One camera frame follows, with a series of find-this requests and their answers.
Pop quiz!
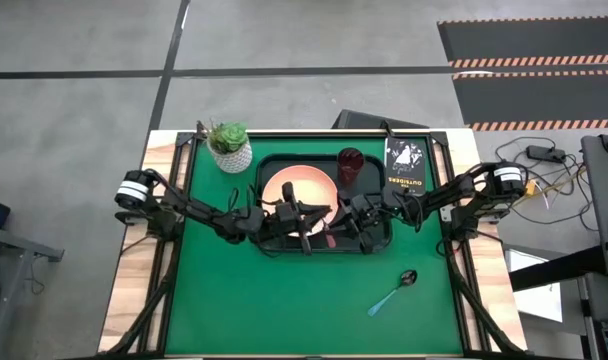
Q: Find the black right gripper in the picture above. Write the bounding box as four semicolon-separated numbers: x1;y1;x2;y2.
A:
328;192;386;255

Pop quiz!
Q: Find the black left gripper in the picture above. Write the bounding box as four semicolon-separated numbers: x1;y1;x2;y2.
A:
263;181;334;256

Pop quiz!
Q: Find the blue-handled spoon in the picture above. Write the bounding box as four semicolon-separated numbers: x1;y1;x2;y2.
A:
366;268;419;318

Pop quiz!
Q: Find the black serving tray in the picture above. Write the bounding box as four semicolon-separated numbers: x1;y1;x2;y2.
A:
252;152;394;254

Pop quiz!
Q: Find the red faceted cup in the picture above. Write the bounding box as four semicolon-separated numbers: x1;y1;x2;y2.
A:
336;147;366;190

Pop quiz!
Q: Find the green table mat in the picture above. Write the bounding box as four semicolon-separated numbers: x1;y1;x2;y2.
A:
164;134;464;356

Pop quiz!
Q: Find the black paperback book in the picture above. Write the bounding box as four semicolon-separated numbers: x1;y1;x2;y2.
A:
385;137;428;196

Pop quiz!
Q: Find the succulent in white patterned pot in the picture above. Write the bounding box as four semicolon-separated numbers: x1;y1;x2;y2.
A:
203;119;254;175

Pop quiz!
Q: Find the white paper sheet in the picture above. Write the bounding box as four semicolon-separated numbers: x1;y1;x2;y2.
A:
503;248;564;324

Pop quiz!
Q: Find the black desk beam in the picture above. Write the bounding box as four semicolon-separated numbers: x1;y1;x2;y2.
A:
508;244;608;293

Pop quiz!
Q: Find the black power adapter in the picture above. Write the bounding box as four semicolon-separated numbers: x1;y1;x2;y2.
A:
526;144;567;164

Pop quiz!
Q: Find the black orange-striped floor mat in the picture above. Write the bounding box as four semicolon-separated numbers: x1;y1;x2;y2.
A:
436;16;608;69
451;69;608;133

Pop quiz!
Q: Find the grey desk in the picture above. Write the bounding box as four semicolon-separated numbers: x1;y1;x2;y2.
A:
580;132;608;282
0;224;65;360

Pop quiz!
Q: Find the yellow floor cable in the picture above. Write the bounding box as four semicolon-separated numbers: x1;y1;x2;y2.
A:
513;167;588;209

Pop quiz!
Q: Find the black floor cable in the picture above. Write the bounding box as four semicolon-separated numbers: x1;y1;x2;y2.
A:
493;136;601;234

